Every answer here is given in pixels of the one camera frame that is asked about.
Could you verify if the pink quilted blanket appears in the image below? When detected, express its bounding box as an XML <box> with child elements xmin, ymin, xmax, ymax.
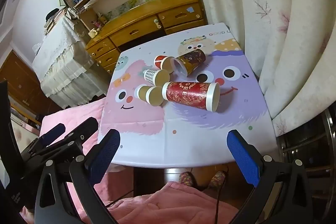
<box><xmin>20</xmin><ymin>98</ymin><xmax>137</xmax><ymax>220</ymax></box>

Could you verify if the large red patterned paper cup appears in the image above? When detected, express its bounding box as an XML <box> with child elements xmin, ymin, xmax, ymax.
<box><xmin>162</xmin><ymin>81</ymin><xmax>220</xmax><ymax>112</ymax></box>

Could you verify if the wooden desk with drawers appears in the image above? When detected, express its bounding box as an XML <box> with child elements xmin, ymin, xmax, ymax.
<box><xmin>85</xmin><ymin>0</ymin><xmax>208</xmax><ymax>75</ymax></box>

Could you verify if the black cable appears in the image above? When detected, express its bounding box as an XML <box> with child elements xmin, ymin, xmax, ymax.
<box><xmin>214</xmin><ymin>165</ymin><xmax>229</xmax><ymax>224</ymax></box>

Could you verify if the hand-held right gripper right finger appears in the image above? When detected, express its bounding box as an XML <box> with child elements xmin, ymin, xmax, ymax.
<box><xmin>227</xmin><ymin>130</ymin><xmax>313</xmax><ymax>224</ymax></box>

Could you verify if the dark brown paper cup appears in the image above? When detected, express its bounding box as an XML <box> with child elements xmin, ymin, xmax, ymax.
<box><xmin>171</xmin><ymin>49</ymin><xmax>206</xmax><ymax>76</ymax></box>

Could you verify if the chrome metal rack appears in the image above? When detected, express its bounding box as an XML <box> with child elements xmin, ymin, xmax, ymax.
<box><xmin>277</xmin><ymin>107</ymin><xmax>336</xmax><ymax>203</ymax></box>

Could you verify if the small tan paper cup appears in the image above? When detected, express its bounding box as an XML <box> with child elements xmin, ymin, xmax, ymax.
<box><xmin>136</xmin><ymin>84</ymin><xmax>164</xmax><ymax>106</ymax></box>

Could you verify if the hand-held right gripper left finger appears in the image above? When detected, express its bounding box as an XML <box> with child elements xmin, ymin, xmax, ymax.
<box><xmin>34</xmin><ymin>129</ymin><xmax>121</xmax><ymax>224</ymax></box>

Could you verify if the cartoon print table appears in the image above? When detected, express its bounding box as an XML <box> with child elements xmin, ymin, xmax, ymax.
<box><xmin>98</xmin><ymin>22</ymin><xmax>279</xmax><ymax>184</ymax></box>

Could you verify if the floral slipper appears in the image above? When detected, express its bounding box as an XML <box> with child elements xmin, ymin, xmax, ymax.
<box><xmin>209</xmin><ymin>171</ymin><xmax>229</xmax><ymax>189</ymax></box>
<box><xmin>178</xmin><ymin>172</ymin><xmax>196</xmax><ymax>188</ymax></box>

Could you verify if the pink fleece robe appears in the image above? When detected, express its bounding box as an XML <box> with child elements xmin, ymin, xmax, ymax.
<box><xmin>105</xmin><ymin>181</ymin><xmax>240</xmax><ymax>224</ymax></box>

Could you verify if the white floral curtain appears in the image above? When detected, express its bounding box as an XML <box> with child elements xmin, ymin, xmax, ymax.
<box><xmin>180</xmin><ymin>0</ymin><xmax>336</xmax><ymax>136</ymax></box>

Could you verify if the dark wooden cabinet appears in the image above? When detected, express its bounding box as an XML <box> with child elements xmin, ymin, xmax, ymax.
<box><xmin>0</xmin><ymin>50</ymin><xmax>62</xmax><ymax>127</ymax></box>

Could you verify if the small red paper cup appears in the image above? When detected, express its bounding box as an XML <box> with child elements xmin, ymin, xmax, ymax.
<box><xmin>154</xmin><ymin>55</ymin><xmax>175</xmax><ymax>73</ymax></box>

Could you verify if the floral desk mat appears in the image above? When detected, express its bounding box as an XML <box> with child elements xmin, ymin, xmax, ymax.
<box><xmin>104</xmin><ymin>0</ymin><xmax>158</xmax><ymax>20</ymax></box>

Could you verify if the checkered paper cup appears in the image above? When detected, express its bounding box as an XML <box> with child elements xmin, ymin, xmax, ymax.
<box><xmin>143</xmin><ymin>69</ymin><xmax>171</xmax><ymax>85</ymax></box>

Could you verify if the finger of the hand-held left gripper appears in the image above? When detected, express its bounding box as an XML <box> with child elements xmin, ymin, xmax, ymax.
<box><xmin>20</xmin><ymin>123</ymin><xmax>67</xmax><ymax>159</ymax></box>
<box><xmin>22</xmin><ymin>117</ymin><xmax>99</xmax><ymax>174</ymax></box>

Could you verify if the white lace cloth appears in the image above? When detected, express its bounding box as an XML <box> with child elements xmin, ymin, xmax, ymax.
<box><xmin>31</xmin><ymin>14</ymin><xmax>112</xmax><ymax>109</ymax></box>

